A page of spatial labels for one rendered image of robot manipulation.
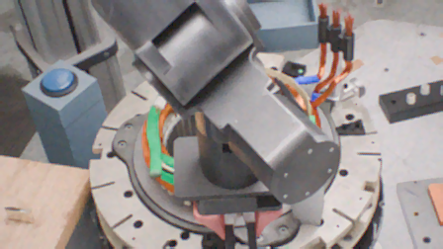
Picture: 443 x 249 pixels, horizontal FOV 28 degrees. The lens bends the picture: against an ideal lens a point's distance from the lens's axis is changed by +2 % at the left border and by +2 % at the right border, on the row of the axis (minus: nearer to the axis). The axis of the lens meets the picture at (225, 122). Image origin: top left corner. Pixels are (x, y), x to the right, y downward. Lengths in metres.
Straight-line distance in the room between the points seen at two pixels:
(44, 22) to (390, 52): 0.59
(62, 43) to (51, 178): 0.38
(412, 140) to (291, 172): 0.81
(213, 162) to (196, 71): 0.12
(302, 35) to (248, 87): 0.56
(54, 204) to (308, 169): 0.44
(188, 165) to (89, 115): 0.47
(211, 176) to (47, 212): 0.32
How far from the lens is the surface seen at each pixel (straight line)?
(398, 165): 1.36
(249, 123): 0.59
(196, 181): 0.71
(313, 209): 0.87
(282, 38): 1.16
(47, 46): 1.35
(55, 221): 0.98
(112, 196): 0.94
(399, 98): 1.42
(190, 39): 0.58
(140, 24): 0.56
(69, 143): 1.18
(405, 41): 1.55
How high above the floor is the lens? 1.81
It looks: 47 degrees down
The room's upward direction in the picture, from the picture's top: 8 degrees counter-clockwise
